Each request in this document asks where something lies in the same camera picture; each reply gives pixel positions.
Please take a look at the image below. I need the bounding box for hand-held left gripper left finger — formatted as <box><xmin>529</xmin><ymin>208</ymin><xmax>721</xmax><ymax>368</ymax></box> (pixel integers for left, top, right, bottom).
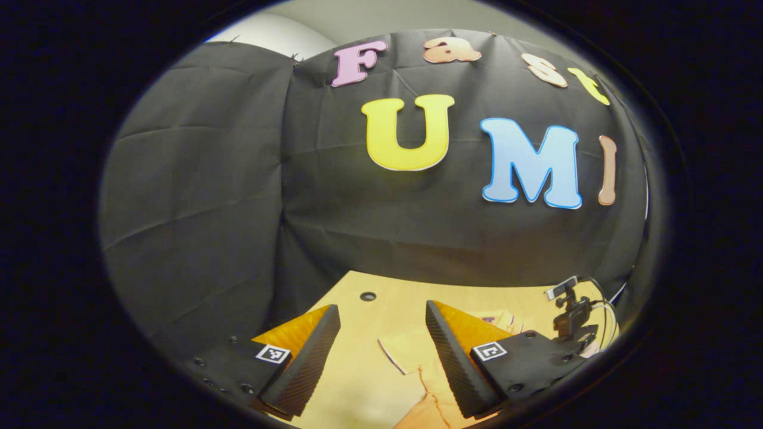
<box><xmin>179</xmin><ymin>304</ymin><xmax>342</xmax><ymax>422</ymax></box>

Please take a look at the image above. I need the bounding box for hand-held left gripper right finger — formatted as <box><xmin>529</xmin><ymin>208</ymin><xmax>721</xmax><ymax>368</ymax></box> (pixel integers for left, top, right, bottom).
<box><xmin>425</xmin><ymin>300</ymin><xmax>589</xmax><ymax>419</ymax></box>

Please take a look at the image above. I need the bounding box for orange T-shirt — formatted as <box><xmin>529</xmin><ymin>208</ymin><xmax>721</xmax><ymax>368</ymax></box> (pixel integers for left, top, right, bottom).
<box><xmin>379</xmin><ymin>309</ymin><xmax>537</xmax><ymax>429</ymax></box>

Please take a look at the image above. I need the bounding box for black camera mount with cable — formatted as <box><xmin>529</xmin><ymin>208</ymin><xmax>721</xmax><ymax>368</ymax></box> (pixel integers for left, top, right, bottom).
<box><xmin>545</xmin><ymin>275</ymin><xmax>619</xmax><ymax>358</ymax></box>

